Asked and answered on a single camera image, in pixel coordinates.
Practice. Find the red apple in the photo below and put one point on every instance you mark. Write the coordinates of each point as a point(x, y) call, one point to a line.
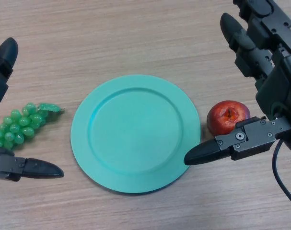
point(219, 119)

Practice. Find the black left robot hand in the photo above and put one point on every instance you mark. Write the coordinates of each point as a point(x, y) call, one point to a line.
point(2, 69)

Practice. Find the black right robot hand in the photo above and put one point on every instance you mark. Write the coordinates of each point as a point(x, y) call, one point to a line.
point(282, 81)

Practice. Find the teal round plate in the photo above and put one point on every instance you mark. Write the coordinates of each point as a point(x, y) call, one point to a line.
point(135, 134)

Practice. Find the green grapes bunch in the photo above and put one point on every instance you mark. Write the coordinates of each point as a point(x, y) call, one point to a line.
point(15, 127)

